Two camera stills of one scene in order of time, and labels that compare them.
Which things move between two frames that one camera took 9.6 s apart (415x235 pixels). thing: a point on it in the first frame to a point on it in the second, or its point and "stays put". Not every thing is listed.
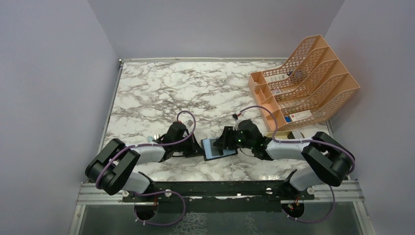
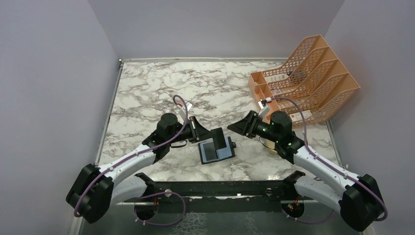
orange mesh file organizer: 304,89 stays put
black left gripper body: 185,147 to 183,136
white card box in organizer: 300,115 stays put
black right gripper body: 240,142 to 263,129
